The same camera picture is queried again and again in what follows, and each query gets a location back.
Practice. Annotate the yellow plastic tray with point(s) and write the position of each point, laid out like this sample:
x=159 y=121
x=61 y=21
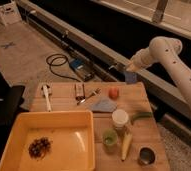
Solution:
x=71 y=136

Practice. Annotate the small wooden block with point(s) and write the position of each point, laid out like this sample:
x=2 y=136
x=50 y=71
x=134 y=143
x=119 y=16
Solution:
x=79 y=91

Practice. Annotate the green cup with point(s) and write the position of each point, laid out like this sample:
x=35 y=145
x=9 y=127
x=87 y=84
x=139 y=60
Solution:
x=109 y=138

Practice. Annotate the metal fork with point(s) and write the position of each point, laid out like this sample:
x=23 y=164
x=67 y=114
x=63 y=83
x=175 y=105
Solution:
x=93 y=93

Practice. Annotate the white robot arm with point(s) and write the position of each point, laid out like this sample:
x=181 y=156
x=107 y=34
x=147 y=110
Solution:
x=165 y=50

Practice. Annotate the blue electronic box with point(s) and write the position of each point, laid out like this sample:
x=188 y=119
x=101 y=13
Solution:
x=81 y=69

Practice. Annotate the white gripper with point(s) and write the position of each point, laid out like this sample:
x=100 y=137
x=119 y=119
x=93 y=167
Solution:
x=135 y=63

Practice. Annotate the yellow corn cob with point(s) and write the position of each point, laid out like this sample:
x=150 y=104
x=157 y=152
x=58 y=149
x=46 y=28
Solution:
x=125 y=145

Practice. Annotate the white lidded jar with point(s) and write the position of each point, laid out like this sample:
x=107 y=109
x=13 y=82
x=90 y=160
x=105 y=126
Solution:
x=120 y=118

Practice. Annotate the blue grey cloth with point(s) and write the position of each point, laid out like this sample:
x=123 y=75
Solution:
x=103 y=105

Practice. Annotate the white storage box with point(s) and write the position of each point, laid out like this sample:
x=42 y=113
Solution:
x=9 y=13

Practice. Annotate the red tomato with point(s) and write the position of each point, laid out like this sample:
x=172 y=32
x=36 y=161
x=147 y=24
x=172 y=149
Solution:
x=113 y=93

